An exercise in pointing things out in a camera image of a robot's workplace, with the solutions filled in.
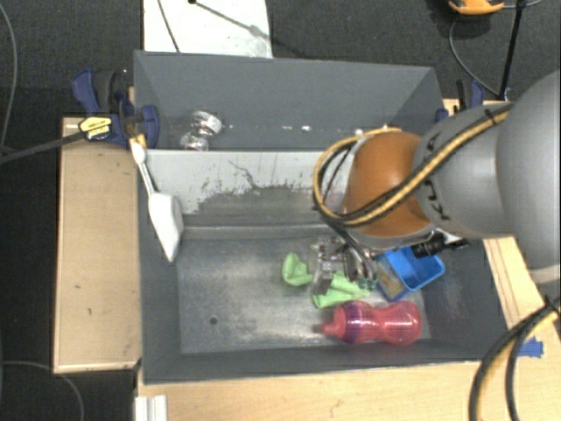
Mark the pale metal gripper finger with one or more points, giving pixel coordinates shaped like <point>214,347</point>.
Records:
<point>350,270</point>
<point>322,279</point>

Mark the light green cloth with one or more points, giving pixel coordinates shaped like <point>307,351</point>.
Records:
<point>296,272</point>

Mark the red plastic bottle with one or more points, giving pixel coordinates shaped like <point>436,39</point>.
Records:
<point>385,323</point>

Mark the blue plastic box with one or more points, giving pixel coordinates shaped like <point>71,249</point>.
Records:
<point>414,270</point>

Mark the grey metal bin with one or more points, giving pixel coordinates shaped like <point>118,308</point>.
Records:
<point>245,287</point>

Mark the white plastic scoop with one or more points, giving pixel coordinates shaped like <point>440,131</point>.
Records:
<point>165,217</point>

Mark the clear glass thing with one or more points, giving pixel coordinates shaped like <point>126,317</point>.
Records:
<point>199,130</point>

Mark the pale wood board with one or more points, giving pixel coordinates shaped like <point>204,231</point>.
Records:
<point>98,257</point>

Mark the black cylinder on white bracket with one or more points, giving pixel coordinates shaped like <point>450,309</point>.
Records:
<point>427,247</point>

